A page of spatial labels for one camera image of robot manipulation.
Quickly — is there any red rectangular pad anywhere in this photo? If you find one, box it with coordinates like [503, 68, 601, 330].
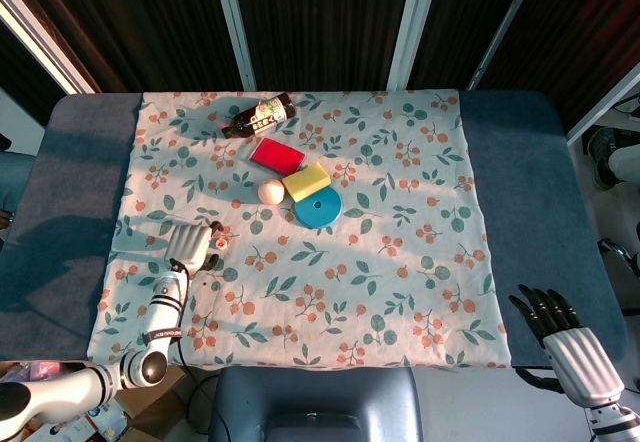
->
[249, 136, 307, 172]

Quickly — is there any white screen frame post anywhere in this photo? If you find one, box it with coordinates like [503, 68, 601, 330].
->
[567, 61, 640, 146]
[0, 0, 96, 96]
[387, 0, 444, 91]
[212, 0, 257, 91]
[467, 0, 544, 91]

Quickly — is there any floral cherry print tablecloth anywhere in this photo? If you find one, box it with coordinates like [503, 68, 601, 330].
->
[85, 89, 512, 369]

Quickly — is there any colourful toy box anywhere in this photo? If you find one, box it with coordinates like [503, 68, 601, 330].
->
[0, 360, 91, 388]

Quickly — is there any white printed carton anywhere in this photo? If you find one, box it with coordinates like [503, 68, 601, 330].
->
[49, 401, 131, 442]

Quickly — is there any dark pleated curtain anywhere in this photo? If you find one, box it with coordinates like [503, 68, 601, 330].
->
[0, 0, 640, 128]

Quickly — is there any dark sauce bottle with label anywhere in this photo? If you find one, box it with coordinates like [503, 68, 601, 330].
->
[219, 91, 297, 139]

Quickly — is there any black floor object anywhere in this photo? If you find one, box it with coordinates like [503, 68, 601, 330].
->
[597, 238, 640, 271]

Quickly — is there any blue round disc with hole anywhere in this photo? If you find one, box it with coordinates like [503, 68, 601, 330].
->
[293, 185, 344, 229]

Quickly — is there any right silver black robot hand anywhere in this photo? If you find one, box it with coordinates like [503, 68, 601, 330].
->
[508, 283, 626, 408]

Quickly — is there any black cable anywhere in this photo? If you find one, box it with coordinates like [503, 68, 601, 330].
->
[169, 259, 221, 433]

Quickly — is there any light trouser leg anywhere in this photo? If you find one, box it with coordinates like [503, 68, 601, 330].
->
[607, 144, 640, 183]

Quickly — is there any yellow sponge block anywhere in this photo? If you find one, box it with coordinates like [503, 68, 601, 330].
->
[281, 162, 332, 202]

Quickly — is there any black shoe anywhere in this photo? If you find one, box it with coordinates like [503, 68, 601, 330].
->
[587, 126, 624, 191]

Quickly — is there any white ball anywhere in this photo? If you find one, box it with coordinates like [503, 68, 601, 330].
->
[257, 178, 286, 207]

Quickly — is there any brown cardboard box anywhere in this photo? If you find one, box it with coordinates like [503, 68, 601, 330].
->
[117, 364, 216, 442]

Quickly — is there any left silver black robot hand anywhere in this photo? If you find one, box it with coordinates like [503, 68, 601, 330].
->
[164, 220, 226, 274]

